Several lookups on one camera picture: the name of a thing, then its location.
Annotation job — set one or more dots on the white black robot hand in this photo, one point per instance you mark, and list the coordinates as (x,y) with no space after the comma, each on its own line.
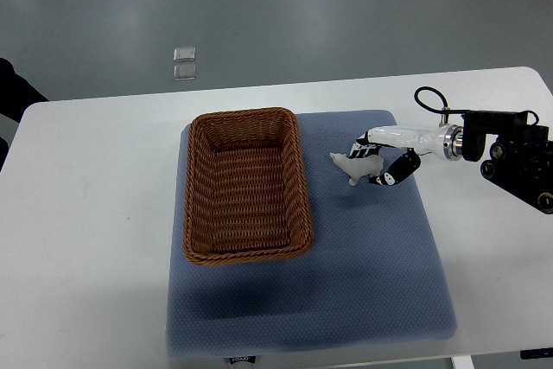
(402,148)

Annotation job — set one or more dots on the white bear figurine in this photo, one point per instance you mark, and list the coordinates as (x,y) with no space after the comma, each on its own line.
(356,168)

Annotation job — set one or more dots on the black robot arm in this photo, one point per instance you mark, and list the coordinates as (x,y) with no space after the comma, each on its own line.
(513,147)

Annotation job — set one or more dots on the brown wicker basket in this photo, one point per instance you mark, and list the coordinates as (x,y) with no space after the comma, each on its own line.
(246,196)

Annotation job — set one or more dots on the blue quilted mat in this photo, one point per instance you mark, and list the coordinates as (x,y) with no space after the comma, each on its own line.
(373,274)

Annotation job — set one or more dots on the black table control panel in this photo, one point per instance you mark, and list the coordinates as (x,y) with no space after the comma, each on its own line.
(543,353)

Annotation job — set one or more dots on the upper metal floor plate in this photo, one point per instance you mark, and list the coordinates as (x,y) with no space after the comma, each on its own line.
(184,54)

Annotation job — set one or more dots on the black label under mat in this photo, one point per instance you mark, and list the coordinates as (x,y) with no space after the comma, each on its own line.
(240,359)

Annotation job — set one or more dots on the person in black clothes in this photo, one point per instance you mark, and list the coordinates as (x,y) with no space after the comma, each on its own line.
(17,94)

